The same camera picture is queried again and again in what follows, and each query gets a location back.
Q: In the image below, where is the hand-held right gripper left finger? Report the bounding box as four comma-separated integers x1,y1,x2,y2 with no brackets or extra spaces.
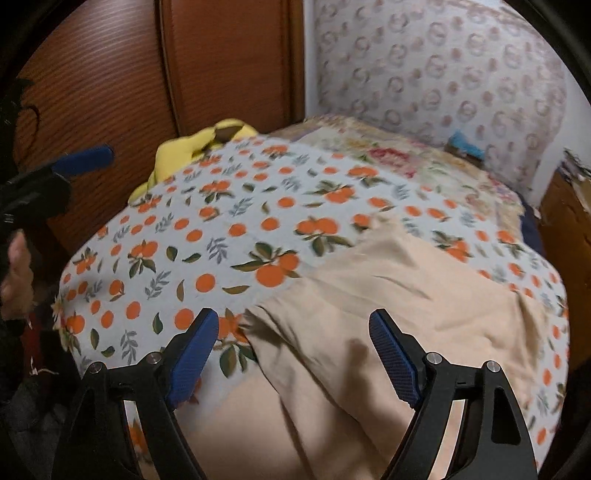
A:
52,308,220,480

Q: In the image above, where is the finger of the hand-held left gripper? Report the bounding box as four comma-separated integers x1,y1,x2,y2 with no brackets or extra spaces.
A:
51,144,115,179

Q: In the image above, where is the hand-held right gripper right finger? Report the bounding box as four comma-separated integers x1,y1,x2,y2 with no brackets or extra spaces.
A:
368,308,539,480

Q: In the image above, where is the beige printed t-shirt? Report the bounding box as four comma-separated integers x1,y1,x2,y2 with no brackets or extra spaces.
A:
185,226,556,480

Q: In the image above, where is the person's left hand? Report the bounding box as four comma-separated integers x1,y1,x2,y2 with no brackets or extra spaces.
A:
0,230,37,320

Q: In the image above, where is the yellow plush toy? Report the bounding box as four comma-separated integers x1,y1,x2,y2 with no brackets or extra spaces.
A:
128,119,259,205

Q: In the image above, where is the orange fruit print bed sheet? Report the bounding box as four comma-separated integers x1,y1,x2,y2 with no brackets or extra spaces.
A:
53,138,571,462

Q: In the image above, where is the brown wooden wardrobe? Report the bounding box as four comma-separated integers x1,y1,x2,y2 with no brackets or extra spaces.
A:
14,0,306,260

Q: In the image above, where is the person's dark printed clothing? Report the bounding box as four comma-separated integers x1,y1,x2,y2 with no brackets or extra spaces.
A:
0,309,86,462

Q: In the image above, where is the dark blue cloth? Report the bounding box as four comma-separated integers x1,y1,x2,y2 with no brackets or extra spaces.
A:
519,203,546,256

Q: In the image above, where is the floral patterned blanket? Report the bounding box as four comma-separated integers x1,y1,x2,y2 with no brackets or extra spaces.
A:
272,115,525,223

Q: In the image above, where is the brown wooden dresser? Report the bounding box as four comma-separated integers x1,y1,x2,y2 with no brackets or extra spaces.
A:
538,168,591,278

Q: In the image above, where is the small blue object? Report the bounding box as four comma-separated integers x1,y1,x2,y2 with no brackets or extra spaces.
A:
445,130,486,163

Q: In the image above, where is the clutter on dresser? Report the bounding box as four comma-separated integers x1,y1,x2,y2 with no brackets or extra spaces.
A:
560,148,591,186

